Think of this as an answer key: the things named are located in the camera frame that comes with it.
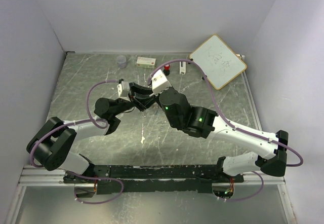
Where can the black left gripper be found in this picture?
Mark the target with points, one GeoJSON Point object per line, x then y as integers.
{"type": "Point", "coordinates": [142, 104]}

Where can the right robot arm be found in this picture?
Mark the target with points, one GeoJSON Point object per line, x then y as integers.
{"type": "Point", "coordinates": [267, 151]}

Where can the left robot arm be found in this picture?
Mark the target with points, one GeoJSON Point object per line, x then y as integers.
{"type": "Point", "coordinates": [50, 147]}

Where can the green white staple box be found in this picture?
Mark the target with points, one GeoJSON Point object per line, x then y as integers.
{"type": "Point", "coordinates": [146, 62]}

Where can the red black stamp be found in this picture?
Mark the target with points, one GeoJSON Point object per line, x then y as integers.
{"type": "Point", "coordinates": [166, 70]}

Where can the clear jar of paperclips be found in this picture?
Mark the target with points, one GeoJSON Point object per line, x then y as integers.
{"type": "Point", "coordinates": [121, 61]}

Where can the white stapler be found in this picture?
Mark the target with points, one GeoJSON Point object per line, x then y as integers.
{"type": "Point", "coordinates": [182, 67]}

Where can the yellow framed whiteboard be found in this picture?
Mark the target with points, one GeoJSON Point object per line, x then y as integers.
{"type": "Point", "coordinates": [218, 61]}

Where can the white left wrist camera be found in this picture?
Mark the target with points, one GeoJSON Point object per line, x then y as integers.
{"type": "Point", "coordinates": [123, 90]}

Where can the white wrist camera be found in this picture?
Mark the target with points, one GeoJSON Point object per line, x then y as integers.
{"type": "Point", "coordinates": [123, 90]}
{"type": "Point", "coordinates": [159, 82]}

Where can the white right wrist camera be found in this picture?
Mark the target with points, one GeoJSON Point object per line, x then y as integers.
{"type": "Point", "coordinates": [159, 82]}

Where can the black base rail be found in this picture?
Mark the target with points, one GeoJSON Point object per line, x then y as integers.
{"type": "Point", "coordinates": [158, 178]}

